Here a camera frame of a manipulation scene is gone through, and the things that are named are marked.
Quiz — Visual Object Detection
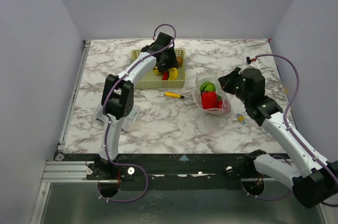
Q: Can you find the clear plastic box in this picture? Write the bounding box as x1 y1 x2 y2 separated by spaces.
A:
92 104 140 133

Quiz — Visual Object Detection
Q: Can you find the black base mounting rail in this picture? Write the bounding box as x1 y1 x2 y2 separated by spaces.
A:
54 152 291 192

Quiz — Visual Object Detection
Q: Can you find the red tomato toy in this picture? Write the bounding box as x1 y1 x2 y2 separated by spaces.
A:
216 100 223 109
201 91 218 109

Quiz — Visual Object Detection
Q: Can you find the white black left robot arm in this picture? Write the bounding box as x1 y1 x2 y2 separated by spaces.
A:
98 32 174 179

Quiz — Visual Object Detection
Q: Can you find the small yellow blue clip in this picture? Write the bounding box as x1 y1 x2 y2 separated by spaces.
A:
236 114 247 125

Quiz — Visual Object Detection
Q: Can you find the green striped watermelon toy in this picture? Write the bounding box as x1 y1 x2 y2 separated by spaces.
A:
200 81 216 94

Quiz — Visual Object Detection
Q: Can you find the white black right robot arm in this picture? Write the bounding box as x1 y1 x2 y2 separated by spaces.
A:
218 67 337 208

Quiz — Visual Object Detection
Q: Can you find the red chili pepper toy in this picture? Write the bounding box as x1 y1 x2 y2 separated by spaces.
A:
162 71 169 81

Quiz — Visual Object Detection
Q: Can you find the clear zip top bag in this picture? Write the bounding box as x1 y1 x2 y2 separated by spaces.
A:
193 72 231 116

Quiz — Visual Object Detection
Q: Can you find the beige perforated plastic basket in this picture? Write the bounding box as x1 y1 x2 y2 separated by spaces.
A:
135 49 187 89

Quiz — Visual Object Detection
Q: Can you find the brown kiwi toy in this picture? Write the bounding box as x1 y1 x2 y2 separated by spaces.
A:
176 57 183 67

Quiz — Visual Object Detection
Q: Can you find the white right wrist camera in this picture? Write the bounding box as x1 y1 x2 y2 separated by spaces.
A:
246 57 261 70

